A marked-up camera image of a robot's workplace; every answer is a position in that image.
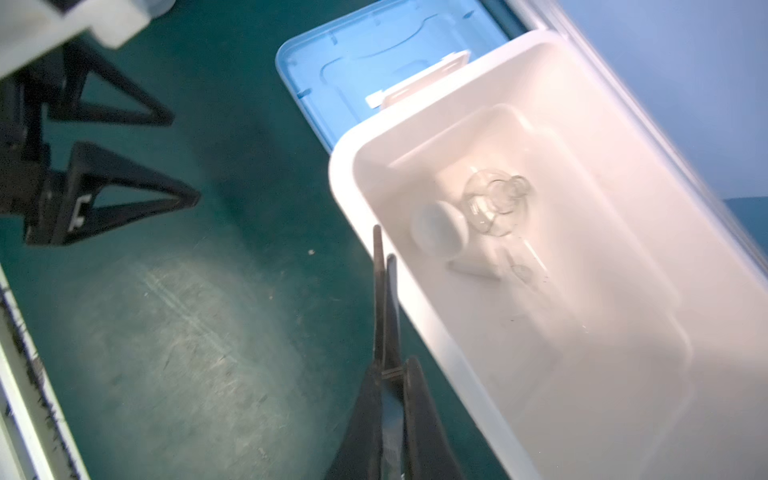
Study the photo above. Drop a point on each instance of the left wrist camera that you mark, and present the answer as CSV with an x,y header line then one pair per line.
x,y
30,29

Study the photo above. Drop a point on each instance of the white ceramic mortar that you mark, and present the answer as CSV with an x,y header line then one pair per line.
x,y
440,230

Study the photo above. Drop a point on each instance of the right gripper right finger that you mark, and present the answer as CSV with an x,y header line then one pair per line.
x,y
428,452

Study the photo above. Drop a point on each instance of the white plastic storage bin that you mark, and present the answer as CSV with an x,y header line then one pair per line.
x,y
650,361

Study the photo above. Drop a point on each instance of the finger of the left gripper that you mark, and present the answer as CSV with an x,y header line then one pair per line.
x,y
99,191
92,89

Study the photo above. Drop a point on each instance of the light blue bin lid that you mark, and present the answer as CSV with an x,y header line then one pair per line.
x,y
332,69

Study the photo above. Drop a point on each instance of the clear plastic funnel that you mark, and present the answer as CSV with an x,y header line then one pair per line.
x,y
522,269

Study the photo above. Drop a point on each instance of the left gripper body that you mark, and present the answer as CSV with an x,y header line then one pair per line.
x,y
30,188

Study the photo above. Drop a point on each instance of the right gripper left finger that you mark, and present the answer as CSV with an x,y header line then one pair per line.
x,y
360,453

